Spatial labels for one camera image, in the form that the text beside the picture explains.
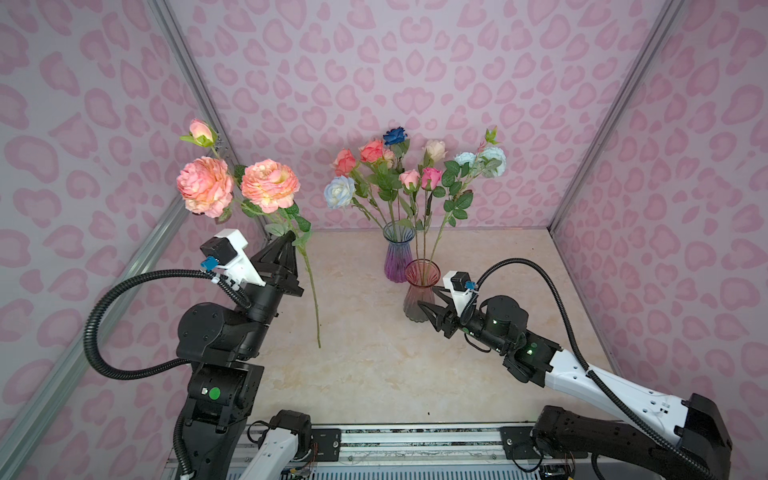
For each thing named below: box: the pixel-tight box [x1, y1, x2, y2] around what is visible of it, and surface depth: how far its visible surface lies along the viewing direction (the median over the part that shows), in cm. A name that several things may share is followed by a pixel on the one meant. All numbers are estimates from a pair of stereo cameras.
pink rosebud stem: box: [400, 169, 424, 265], surface depth 78 cm
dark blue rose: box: [383, 126, 408, 146], surface depth 88 cm
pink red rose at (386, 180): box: [358, 139, 402, 241], surface depth 84 cm
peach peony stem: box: [176, 119, 321, 348], surface depth 41 cm
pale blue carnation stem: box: [426, 126, 507, 268], surface depth 75 cm
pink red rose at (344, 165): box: [334, 148, 388, 229], surface depth 80 cm
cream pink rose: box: [418, 139, 448, 172], surface depth 87 cm
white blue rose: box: [324, 176, 385, 231], surface depth 70 cm
